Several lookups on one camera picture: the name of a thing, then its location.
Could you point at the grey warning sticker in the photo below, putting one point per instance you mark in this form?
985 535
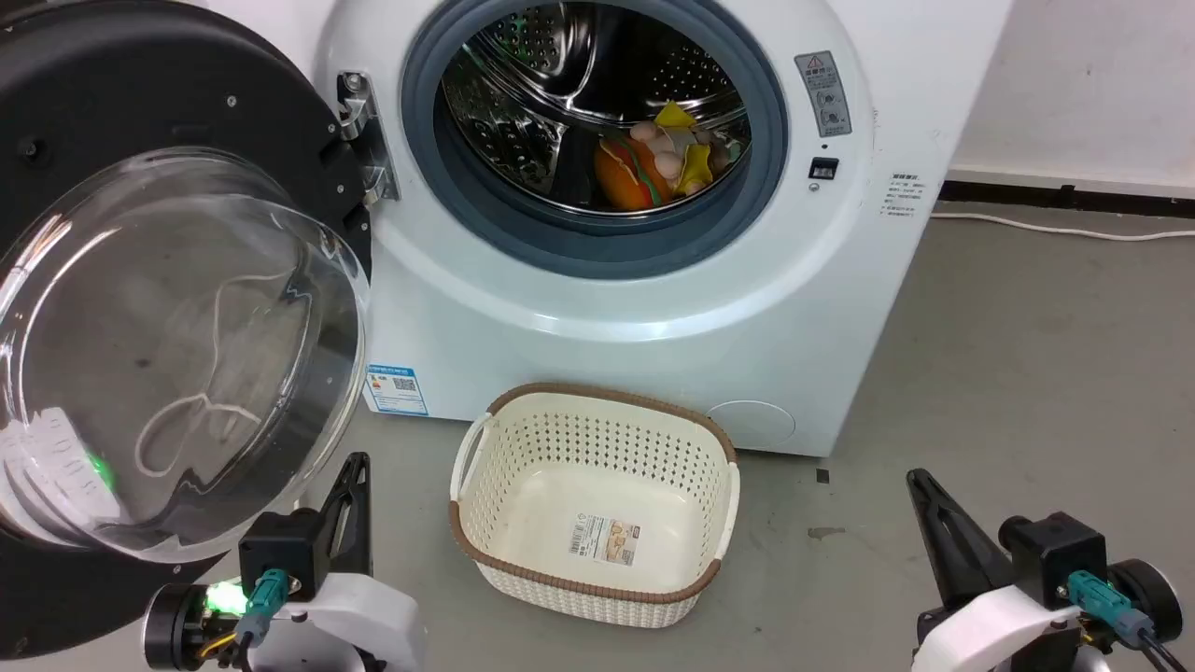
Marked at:
823 93

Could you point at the colourful plush toy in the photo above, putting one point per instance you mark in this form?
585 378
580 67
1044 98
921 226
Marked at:
665 149

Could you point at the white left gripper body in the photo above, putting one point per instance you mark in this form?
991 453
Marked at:
359 621

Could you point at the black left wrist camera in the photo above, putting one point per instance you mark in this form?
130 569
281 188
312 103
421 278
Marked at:
280 551

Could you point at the blue energy label sticker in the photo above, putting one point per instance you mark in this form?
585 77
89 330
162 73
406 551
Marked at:
396 389

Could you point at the white front-load washing machine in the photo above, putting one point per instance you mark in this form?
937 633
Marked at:
653 355

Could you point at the cream brown-trimmed laundry basket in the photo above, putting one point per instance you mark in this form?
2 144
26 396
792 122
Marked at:
523 467

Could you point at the orange plush burger toy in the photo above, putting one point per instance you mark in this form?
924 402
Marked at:
624 177

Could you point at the paper basket label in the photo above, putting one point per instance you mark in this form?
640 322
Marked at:
607 539

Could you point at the black baseboard strip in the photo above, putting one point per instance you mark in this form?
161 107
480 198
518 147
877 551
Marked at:
1074 198

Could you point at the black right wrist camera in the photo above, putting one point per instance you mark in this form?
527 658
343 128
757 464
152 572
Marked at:
1055 555

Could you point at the black round washer door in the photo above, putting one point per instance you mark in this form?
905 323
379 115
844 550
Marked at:
140 93

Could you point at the yellow plush toy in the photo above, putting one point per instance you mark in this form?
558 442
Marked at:
693 166

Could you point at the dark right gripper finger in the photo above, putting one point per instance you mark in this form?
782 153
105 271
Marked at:
952 541

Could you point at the round drain filter cover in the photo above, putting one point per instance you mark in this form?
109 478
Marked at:
752 425

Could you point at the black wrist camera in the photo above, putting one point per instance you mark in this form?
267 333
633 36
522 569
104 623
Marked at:
1055 555
280 551

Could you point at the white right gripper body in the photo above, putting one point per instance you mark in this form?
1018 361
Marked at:
990 630

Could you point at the steel washer drum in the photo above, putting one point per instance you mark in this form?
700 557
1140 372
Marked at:
541 93

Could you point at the metal door hinge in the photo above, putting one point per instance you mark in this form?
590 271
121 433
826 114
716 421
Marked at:
366 140

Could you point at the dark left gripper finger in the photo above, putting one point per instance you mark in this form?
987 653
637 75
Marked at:
356 495

